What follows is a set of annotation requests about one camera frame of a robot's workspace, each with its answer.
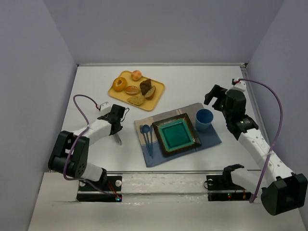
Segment round bread roll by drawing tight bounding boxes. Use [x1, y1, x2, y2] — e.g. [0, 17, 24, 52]
[131, 70, 142, 81]

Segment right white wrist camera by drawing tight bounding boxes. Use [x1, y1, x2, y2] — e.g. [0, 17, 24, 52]
[231, 78, 246, 92]

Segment filled sandwich bun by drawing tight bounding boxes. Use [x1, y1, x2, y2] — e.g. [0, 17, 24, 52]
[125, 86, 140, 95]

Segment square teal ceramic plate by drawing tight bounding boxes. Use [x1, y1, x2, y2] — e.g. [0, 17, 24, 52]
[152, 113, 202, 157]

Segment metal table edge rail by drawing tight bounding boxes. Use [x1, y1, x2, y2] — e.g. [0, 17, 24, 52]
[77, 63, 247, 68]

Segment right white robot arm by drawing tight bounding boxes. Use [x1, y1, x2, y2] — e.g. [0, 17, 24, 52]
[204, 81, 308, 216]

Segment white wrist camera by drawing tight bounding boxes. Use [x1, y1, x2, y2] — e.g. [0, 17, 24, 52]
[96, 102, 111, 114]
[231, 78, 246, 92]

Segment blue beige cloth placemat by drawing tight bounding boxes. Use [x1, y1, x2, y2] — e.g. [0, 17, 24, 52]
[134, 103, 221, 167]

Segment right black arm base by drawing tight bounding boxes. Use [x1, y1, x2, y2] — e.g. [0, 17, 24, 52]
[204, 164, 252, 202]

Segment blue plastic cup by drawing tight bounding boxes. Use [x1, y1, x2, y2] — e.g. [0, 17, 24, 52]
[195, 108, 214, 132]

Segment blue plastic spoon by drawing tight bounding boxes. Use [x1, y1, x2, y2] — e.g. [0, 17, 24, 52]
[141, 125, 153, 157]

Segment yellow plastic tray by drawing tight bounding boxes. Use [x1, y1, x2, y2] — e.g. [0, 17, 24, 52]
[108, 71, 165, 111]

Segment sliced baguette piece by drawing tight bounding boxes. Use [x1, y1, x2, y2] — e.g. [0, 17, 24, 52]
[145, 86, 156, 100]

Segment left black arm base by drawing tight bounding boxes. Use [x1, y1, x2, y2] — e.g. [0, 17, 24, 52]
[76, 174, 122, 203]

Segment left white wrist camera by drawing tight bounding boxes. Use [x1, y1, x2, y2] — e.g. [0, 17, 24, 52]
[96, 102, 111, 114]

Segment purple cable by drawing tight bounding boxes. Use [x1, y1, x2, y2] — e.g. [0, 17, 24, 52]
[249, 78, 283, 204]
[63, 95, 121, 200]

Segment dark brown bread chunk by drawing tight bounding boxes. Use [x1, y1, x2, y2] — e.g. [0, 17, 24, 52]
[140, 79, 152, 96]

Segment seeded bread slice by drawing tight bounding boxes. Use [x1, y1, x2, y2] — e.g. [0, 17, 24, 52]
[127, 95, 144, 106]

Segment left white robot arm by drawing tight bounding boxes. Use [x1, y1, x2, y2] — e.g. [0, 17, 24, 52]
[48, 104, 126, 188]

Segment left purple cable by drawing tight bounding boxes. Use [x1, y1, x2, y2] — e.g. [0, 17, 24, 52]
[63, 95, 121, 200]

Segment orange bagel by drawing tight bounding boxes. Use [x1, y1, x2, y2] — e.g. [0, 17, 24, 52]
[112, 77, 127, 92]

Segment metal tongs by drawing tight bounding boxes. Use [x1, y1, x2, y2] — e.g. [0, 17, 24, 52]
[114, 133, 122, 145]

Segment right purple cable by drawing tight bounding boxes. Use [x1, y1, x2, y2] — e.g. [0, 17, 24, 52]
[249, 78, 283, 204]

